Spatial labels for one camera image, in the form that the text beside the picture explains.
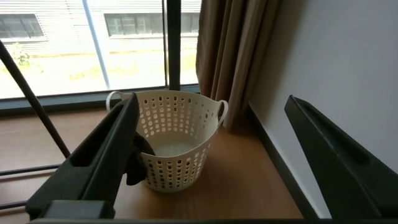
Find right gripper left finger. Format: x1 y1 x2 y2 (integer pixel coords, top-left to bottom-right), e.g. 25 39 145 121
25 92 141 220

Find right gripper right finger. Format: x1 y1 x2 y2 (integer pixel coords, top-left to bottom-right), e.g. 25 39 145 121
284 95 398 218

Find black garment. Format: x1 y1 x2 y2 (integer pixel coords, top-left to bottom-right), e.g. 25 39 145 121
124 132 156 187

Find white laundry basket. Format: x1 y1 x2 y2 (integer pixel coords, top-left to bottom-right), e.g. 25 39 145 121
105 90 229 194

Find black clothes rack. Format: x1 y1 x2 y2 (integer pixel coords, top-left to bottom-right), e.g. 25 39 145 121
0 40 72 211

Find window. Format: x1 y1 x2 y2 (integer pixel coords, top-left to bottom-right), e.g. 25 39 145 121
0 0 203 118

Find brown curtain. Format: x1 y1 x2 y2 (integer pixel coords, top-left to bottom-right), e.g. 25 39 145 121
195 0 280 132

